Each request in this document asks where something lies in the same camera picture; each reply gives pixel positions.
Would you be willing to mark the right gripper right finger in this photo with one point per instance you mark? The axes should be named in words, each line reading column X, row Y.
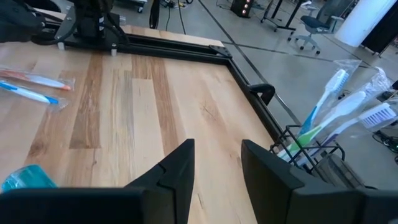
column 264, row 186

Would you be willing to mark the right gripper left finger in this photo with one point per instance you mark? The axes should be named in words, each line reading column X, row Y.
column 174, row 186

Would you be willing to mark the green toothbrush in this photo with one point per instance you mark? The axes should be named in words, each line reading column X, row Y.
column 342, row 109

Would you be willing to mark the blue toothbrush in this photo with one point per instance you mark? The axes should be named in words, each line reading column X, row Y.
column 334, row 82
column 31, row 95

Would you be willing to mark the purple toothbrush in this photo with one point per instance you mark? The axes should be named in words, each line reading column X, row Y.
column 377, row 115

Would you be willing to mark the blue mouthwash bottle white cap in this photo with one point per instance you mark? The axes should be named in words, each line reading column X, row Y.
column 28, row 179

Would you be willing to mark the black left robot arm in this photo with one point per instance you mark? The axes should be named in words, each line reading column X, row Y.
column 93, row 21

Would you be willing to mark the orange toothbrush in clear wrapper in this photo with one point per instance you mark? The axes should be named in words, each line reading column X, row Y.
column 46, row 81

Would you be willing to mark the grey office chair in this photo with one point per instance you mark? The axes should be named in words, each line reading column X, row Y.
column 314, row 21

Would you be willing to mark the computer tower red lights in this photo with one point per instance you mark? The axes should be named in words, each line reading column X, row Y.
column 241, row 7

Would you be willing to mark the white building pillar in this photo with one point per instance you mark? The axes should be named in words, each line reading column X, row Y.
column 360, row 21

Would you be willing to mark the black cabinet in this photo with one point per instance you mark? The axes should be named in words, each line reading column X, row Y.
column 382, row 31

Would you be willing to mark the black frame hook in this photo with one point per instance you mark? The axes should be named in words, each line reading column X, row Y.
column 262, row 88

